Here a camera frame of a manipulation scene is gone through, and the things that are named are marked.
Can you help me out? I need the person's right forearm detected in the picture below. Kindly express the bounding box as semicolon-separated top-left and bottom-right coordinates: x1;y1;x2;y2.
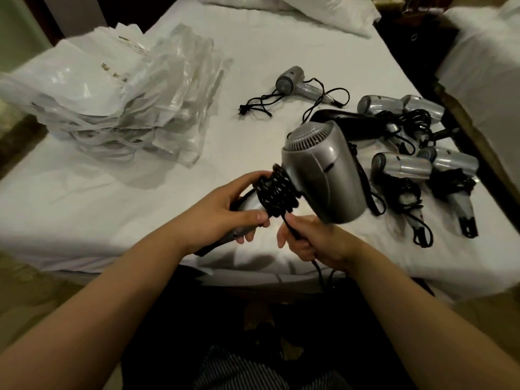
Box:
344;239;520;390

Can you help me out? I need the person's left hand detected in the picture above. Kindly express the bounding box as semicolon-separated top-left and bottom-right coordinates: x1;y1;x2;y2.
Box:
181;170;271;256

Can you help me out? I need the grey hair dryer loose cord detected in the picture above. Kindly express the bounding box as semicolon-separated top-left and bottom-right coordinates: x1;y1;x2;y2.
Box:
238;66;351;118

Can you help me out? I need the white neighbouring bed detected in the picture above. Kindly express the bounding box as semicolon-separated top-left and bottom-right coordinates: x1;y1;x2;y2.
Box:
434;0;520;234

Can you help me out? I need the striped dark garment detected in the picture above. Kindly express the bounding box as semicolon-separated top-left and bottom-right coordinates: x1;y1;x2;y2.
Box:
192;344;353;390

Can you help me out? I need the silver hair dryer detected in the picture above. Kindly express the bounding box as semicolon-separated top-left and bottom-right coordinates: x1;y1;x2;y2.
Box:
401;94;446;147
370;152;434;249
357;94;417;155
418;146;480;239

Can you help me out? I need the person's left forearm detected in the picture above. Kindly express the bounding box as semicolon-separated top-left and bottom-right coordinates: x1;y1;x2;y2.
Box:
0;223;192;390

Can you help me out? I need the dark nightstand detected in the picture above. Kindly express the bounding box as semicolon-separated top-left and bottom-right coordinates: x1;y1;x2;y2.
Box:
373;0;460;100

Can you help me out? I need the black hair dryer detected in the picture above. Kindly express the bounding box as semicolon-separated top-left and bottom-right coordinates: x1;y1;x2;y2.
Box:
310;109;392;143

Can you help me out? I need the white pillow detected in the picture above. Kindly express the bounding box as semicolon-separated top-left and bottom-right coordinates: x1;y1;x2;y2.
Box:
198;0;382;38

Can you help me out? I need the large grey hair dryer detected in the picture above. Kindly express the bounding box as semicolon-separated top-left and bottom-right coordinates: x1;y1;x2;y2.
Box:
194;120;387;289

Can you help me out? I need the person's right hand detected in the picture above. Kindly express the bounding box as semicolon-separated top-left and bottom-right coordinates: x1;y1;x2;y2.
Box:
277;214;363;275

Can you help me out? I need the pile of white plastic bags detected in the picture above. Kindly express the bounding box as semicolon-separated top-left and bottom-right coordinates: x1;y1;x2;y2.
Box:
0;22;233;170

